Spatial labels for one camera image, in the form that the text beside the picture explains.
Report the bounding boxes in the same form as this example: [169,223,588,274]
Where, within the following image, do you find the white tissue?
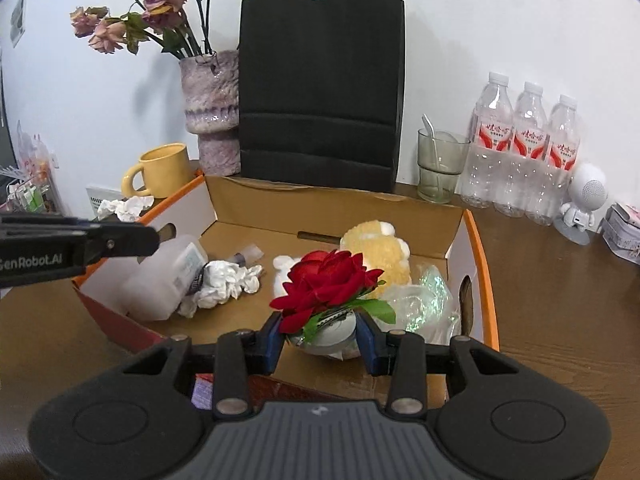
[177,260,262,318]

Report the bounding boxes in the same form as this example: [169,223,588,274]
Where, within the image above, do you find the red rose ornament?
[270,249,397,361]

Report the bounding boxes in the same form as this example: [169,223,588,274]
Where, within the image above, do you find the crumpled tissue beside mug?
[96,196,154,222]

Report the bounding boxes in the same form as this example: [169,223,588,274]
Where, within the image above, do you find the white card at left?
[86,184,124,214]

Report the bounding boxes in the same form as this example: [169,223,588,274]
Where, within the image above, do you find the white plastic container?
[118,235,208,322]

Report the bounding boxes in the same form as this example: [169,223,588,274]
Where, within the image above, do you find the yellow mug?
[122,143,195,200]

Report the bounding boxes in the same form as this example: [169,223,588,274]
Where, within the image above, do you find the orange cardboard box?
[70,169,501,411]

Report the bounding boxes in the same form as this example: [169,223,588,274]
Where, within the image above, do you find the iridescent plastic bag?
[378,264,461,346]

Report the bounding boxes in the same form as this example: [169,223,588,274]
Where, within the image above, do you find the purple ceramic vase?
[179,50,241,177]

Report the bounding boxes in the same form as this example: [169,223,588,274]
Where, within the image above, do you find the white yellow plush toy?
[270,220,411,311]

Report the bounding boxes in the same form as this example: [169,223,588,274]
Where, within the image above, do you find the dried pink flowers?
[70,0,214,60]

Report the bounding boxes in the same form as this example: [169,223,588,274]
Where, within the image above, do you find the white robot figurine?
[553,162,608,246]

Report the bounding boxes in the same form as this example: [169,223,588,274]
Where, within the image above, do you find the black paper bag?
[239,0,406,192]

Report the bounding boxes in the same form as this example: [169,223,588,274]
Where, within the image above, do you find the clear drinking glass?
[418,114,471,204]

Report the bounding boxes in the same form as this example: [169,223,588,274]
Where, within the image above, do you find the water bottle right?
[526,94,580,226]

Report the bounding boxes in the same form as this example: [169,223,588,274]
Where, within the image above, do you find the water bottle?
[495,81,548,218]
[526,94,580,226]
[459,72,513,208]

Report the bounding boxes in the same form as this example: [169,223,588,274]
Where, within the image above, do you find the water bottle left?
[459,72,513,208]

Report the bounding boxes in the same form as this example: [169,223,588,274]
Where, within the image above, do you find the water bottle middle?
[495,81,548,218]

